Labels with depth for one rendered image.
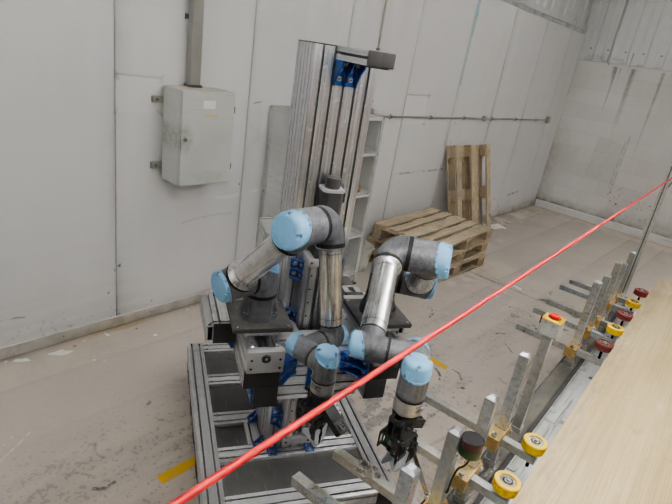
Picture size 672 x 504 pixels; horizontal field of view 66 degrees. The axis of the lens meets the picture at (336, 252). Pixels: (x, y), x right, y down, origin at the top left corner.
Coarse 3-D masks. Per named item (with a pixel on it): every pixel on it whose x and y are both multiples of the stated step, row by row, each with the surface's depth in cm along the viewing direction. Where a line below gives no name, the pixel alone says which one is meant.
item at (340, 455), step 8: (336, 456) 160; (344, 456) 159; (352, 456) 160; (344, 464) 159; (352, 464) 157; (352, 472) 157; (368, 480) 154; (376, 480) 152; (384, 480) 153; (376, 488) 152; (384, 488) 150; (392, 488) 150; (384, 496) 151; (392, 496) 149
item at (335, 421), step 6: (330, 408) 160; (336, 408) 161; (324, 414) 159; (330, 414) 158; (336, 414) 160; (330, 420) 157; (336, 420) 158; (342, 420) 159; (330, 426) 158; (336, 426) 157; (342, 426) 157; (336, 432) 157; (342, 432) 157
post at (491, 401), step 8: (488, 400) 156; (496, 400) 155; (488, 408) 156; (496, 408) 158; (480, 416) 158; (488, 416) 157; (480, 424) 159; (488, 424) 157; (480, 432) 160; (488, 432) 161; (472, 464) 164; (464, 496) 168
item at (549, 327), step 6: (546, 318) 190; (552, 318) 190; (564, 318) 191; (540, 324) 191; (546, 324) 190; (552, 324) 188; (558, 324) 187; (564, 324) 192; (540, 330) 192; (546, 330) 190; (552, 330) 189; (558, 330) 188; (546, 336) 191; (552, 336) 189; (558, 336) 191
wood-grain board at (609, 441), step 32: (640, 320) 281; (640, 352) 246; (608, 384) 214; (640, 384) 218; (576, 416) 190; (608, 416) 193; (640, 416) 196; (576, 448) 173; (608, 448) 176; (640, 448) 178; (544, 480) 157; (576, 480) 159; (608, 480) 161; (640, 480) 164
